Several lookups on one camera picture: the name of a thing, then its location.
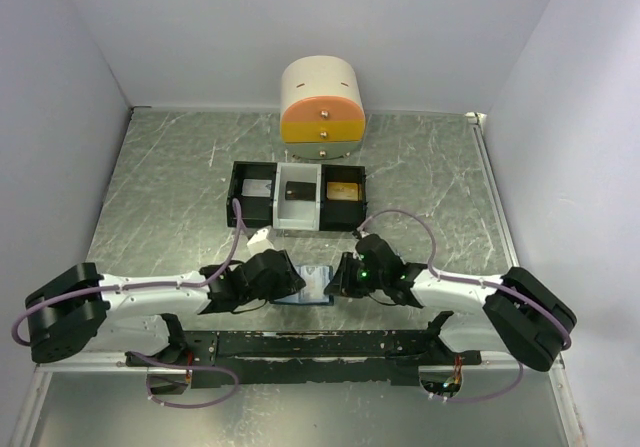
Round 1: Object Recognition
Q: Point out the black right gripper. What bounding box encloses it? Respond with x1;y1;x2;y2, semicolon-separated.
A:
324;251;387;298

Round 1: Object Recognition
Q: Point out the silver VIP card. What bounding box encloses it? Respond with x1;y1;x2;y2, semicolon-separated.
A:
296;265;333;305

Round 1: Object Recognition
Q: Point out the gold card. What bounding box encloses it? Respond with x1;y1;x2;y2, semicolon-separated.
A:
326;181;361;201

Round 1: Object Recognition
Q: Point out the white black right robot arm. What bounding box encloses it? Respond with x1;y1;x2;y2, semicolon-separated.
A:
325;234;577;372

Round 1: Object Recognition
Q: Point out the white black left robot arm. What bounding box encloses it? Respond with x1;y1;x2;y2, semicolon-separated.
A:
25;249;306;366

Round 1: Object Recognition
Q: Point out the gold card in tray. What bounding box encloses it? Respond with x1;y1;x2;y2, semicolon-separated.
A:
326;181;361;201

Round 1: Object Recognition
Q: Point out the black card in tray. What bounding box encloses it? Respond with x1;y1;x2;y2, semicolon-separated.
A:
285;181;316;202

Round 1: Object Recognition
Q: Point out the silver card in tray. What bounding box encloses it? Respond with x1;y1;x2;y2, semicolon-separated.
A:
241;179;272;198

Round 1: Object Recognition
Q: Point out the black right tray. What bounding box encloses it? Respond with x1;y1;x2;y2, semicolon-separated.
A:
319;164;367;232

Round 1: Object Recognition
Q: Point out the black tray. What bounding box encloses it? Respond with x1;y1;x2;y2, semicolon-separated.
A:
319;164;367;232
226;161;277;228

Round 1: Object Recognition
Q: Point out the white middle tray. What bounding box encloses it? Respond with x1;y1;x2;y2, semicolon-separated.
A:
272;162;321;231

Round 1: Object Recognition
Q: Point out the black left tray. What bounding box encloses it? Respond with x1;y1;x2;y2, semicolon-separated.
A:
226;161;277;228

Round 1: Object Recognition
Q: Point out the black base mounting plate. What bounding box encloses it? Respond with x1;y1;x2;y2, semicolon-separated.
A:
151;330;481;386

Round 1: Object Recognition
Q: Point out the round three-drawer storage box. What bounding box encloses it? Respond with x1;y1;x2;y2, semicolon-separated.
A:
280;55;366;160

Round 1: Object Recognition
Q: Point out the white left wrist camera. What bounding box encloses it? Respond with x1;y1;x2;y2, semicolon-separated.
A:
247;227;275;256

